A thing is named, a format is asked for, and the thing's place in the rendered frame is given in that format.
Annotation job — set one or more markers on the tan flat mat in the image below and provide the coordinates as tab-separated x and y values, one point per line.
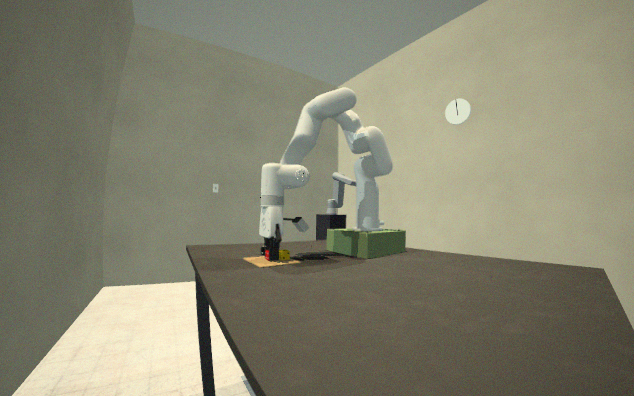
261	262

